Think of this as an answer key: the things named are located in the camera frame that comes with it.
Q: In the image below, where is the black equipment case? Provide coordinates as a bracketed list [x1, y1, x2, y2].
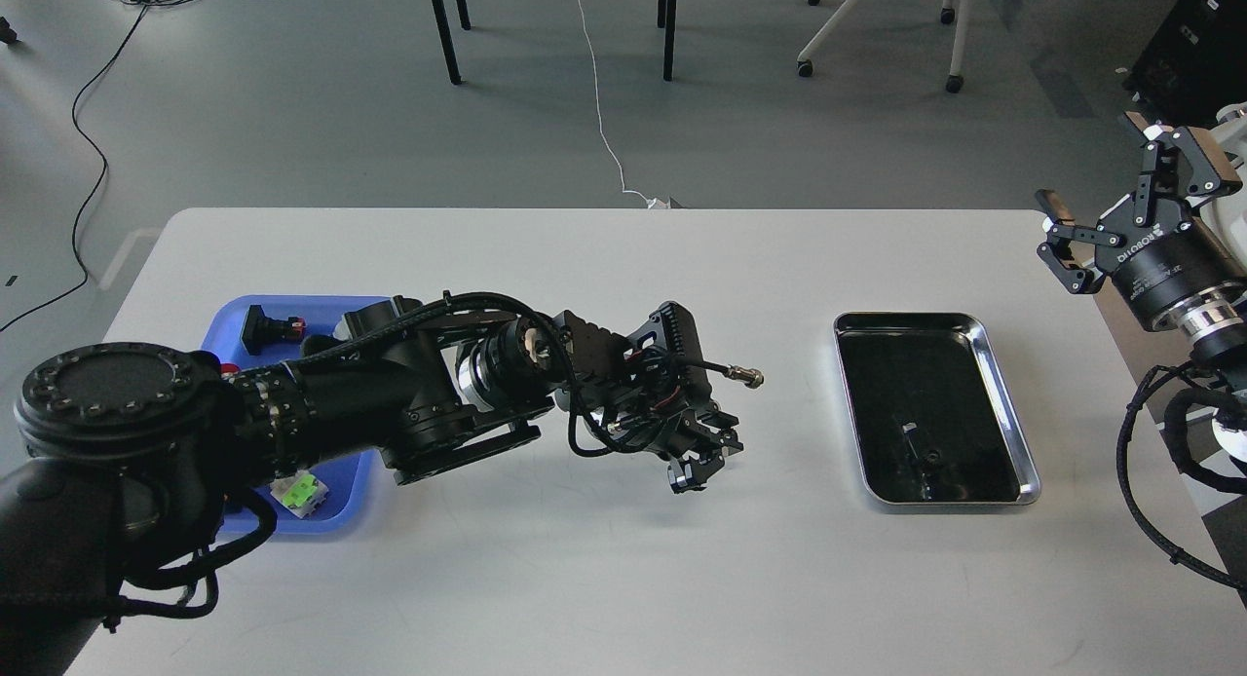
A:
[1124, 0, 1246, 128]

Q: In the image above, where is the black robot arm image left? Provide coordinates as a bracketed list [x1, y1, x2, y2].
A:
[2, 291, 764, 675]

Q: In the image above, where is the black table leg right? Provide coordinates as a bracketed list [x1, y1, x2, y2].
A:
[656, 0, 678, 82]

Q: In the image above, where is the white cable on floor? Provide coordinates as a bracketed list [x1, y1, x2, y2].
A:
[570, 0, 673, 210]

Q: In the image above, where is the blue plastic tray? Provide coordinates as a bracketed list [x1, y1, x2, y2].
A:
[200, 294, 383, 539]

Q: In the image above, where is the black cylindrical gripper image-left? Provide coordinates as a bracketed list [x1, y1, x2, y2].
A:
[585, 388, 744, 494]

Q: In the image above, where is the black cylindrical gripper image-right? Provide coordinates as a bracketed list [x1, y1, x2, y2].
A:
[1035, 111, 1245, 331]

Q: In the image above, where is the black table leg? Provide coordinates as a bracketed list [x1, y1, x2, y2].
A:
[656, 0, 678, 82]
[431, 0, 473, 86]

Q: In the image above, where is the black table leg left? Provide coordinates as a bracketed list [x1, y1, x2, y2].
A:
[431, 0, 473, 86]

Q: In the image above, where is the black cable on floor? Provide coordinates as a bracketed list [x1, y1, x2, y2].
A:
[0, 0, 244, 331]

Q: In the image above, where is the silver metal tray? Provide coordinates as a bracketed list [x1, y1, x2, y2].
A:
[833, 312, 1042, 513]

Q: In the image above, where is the silver and green switch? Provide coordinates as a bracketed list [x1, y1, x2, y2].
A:
[268, 470, 328, 519]

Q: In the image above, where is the white rolling chair base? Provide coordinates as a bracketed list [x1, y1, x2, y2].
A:
[794, 0, 975, 97]

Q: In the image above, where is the black selector switch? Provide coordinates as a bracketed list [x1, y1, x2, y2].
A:
[239, 304, 307, 355]

